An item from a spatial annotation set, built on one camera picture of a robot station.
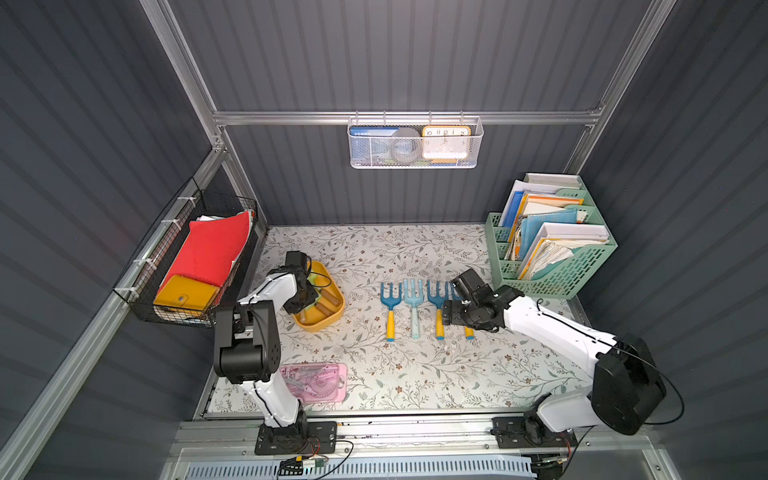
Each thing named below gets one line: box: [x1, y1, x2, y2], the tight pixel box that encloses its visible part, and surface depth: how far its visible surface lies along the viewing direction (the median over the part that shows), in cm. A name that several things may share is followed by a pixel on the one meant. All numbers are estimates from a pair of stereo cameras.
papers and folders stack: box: [499, 173, 610, 280], surface depth 93 cm
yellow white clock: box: [421, 125, 472, 160], surface depth 90 cm
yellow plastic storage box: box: [292, 261, 345, 332], surface depth 98 cm
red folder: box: [159, 211, 251, 290], surface depth 75 cm
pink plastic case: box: [280, 363, 349, 403], surface depth 84 cm
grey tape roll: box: [390, 127, 422, 164], surface depth 89 cm
